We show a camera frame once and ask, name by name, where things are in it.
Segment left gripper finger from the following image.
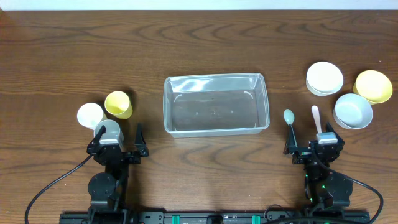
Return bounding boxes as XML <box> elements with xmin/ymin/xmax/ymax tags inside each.
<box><xmin>91</xmin><ymin>125</ymin><xmax>106</xmax><ymax>147</ymax></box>
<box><xmin>134</xmin><ymin>123</ymin><xmax>146</xmax><ymax>152</ymax></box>

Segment clear plastic storage container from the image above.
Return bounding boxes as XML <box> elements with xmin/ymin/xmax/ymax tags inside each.
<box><xmin>163</xmin><ymin>73</ymin><xmax>270</xmax><ymax>138</ymax></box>

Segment grey-blue plastic cup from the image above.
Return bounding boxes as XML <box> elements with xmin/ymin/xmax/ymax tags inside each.
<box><xmin>94</xmin><ymin>119</ymin><xmax>124</xmax><ymax>145</ymax></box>

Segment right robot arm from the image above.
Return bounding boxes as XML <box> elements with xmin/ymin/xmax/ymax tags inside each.
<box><xmin>284</xmin><ymin>123</ymin><xmax>353</xmax><ymax>218</ymax></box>

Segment yellow plastic bowl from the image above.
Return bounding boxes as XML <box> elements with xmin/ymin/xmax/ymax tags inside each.
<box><xmin>353</xmin><ymin>70</ymin><xmax>393</xmax><ymax>105</ymax></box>

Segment mint green plastic spoon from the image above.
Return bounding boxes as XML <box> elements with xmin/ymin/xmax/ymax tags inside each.
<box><xmin>284</xmin><ymin>109</ymin><xmax>295</xmax><ymax>126</ymax></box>

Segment white plastic cup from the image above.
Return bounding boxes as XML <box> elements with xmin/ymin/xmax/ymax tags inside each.
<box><xmin>76</xmin><ymin>103</ymin><xmax>107</xmax><ymax>130</ymax></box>

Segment white plastic bowl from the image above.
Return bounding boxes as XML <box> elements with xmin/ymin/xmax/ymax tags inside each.
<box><xmin>306</xmin><ymin>62</ymin><xmax>343</xmax><ymax>96</ymax></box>

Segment grey-blue plastic bowl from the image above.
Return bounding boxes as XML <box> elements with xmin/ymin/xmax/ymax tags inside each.
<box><xmin>333</xmin><ymin>93</ymin><xmax>373</xmax><ymax>129</ymax></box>

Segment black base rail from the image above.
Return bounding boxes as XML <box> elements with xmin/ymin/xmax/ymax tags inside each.
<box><xmin>59</xmin><ymin>210</ymin><xmax>371</xmax><ymax>224</ymax></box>

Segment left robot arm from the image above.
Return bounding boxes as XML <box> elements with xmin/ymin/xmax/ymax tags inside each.
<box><xmin>86</xmin><ymin>124</ymin><xmax>149</xmax><ymax>224</ymax></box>

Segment pink plastic fork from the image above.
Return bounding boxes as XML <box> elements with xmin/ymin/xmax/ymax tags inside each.
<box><xmin>311</xmin><ymin>105</ymin><xmax>322</xmax><ymax>134</ymax></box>

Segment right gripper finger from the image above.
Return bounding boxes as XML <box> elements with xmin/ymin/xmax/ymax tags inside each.
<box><xmin>325</xmin><ymin>121</ymin><xmax>343</xmax><ymax>143</ymax></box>
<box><xmin>285</xmin><ymin>124</ymin><xmax>297</xmax><ymax>149</ymax></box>

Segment yellow plastic cup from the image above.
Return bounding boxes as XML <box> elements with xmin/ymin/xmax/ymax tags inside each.
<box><xmin>104</xmin><ymin>91</ymin><xmax>133</xmax><ymax>119</ymax></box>

